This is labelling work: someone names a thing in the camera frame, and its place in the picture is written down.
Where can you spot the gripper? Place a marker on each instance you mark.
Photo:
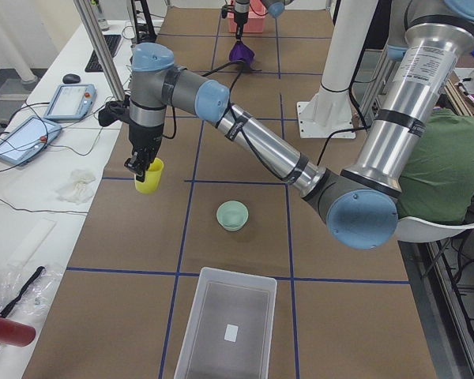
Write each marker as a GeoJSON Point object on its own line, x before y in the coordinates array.
{"type": "Point", "coordinates": [145, 137]}
{"type": "Point", "coordinates": [242, 18]}

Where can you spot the yellow plastic cup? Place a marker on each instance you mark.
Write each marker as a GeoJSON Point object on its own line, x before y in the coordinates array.
{"type": "Point", "coordinates": [152, 178]}

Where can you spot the purple cloth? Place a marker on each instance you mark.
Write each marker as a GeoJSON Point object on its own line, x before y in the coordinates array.
{"type": "Point", "coordinates": [241, 52]}

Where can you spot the white crumpled tissue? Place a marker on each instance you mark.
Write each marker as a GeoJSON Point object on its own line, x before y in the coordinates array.
{"type": "Point", "coordinates": [78, 190]}

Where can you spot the far teach pendant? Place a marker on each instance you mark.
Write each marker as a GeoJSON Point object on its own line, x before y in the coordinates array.
{"type": "Point", "coordinates": [71, 102]}

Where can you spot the teach pendant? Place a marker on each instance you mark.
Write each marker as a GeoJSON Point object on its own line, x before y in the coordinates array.
{"type": "Point", "coordinates": [71, 102]}
{"type": "Point", "coordinates": [28, 140]}

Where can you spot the green bowl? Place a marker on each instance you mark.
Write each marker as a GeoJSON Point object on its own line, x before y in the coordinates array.
{"type": "Point", "coordinates": [232, 215]}

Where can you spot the black computer mouse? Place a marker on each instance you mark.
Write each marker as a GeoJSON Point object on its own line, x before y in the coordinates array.
{"type": "Point", "coordinates": [71, 78]}

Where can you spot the near teach pendant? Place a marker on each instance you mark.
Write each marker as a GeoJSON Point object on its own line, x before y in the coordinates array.
{"type": "Point", "coordinates": [28, 140]}

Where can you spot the clear plastic bag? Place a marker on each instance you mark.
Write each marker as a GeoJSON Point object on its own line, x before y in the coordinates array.
{"type": "Point", "coordinates": [28, 292]}

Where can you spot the clear plastic bin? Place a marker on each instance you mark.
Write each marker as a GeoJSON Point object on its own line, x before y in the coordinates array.
{"type": "Point", "coordinates": [230, 327]}

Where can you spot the red cylinder bottle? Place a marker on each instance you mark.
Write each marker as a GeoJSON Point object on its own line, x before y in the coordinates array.
{"type": "Point", "coordinates": [15, 333]}

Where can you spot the person in green shirt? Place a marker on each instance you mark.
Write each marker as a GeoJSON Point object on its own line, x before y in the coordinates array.
{"type": "Point", "coordinates": [437, 182]}

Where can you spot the white chair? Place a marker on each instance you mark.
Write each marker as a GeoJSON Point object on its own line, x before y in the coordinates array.
{"type": "Point", "coordinates": [416, 230]}

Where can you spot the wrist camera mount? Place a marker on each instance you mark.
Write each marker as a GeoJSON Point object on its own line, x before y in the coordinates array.
{"type": "Point", "coordinates": [113, 111]}

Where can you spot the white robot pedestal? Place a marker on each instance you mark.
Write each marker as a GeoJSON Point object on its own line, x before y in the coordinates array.
{"type": "Point", "coordinates": [329, 109]}

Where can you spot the aluminium frame post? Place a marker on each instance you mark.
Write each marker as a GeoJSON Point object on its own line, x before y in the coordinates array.
{"type": "Point", "coordinates": [95, 35]}

